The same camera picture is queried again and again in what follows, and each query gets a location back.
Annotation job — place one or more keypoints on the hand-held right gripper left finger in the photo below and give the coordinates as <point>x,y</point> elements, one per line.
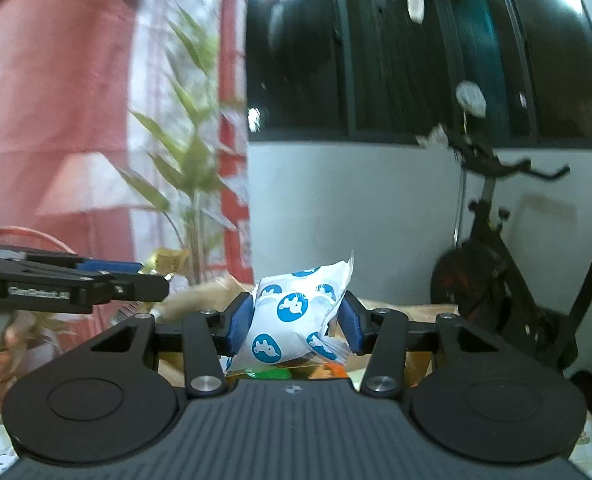
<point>240,325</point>

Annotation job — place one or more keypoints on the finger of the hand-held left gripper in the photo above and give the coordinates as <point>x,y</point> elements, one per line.
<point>130,287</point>
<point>105,265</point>

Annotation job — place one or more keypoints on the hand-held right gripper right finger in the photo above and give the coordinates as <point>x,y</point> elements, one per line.
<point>350,325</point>

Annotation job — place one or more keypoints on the gold snack packet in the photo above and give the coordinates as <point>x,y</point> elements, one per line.
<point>168,261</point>

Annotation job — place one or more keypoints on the orange snack packet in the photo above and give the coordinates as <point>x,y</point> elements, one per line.
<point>328,369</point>

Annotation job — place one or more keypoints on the white blue rabbit snack packet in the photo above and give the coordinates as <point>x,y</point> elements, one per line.
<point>291,310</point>

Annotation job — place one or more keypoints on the green snack packet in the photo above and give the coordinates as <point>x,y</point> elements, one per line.
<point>271,374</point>

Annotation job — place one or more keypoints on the cardboard box with plastic liner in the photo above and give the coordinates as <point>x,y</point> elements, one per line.
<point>421,370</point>

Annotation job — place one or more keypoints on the black exercise bike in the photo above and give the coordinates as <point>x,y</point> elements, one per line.
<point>481,280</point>

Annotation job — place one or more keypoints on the crumpled white tissue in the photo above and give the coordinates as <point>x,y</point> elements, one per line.
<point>433,136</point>

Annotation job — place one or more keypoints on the dark glass window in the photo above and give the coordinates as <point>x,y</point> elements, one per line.
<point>401,75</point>

